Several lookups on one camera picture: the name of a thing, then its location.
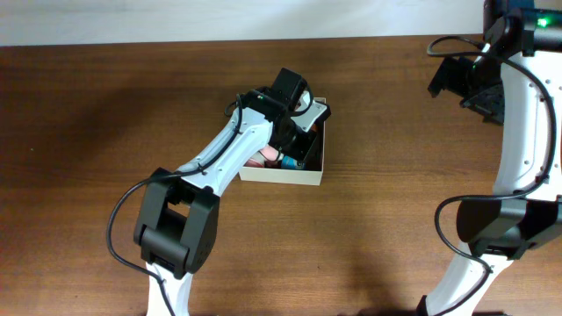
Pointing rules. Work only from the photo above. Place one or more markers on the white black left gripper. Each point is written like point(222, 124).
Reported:
point(305, 147)

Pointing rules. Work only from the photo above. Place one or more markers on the blue round toy ball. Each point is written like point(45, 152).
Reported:
point(290, 163)

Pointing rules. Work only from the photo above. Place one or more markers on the pink white toy figure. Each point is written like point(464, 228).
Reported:
point(267, 157)

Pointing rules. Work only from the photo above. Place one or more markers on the white cardboard box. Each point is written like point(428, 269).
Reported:
point(285, 175)

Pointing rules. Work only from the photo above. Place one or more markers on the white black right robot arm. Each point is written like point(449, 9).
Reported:
point(511, 78)

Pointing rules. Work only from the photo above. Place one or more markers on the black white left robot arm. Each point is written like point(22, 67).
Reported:
point(177, 224)

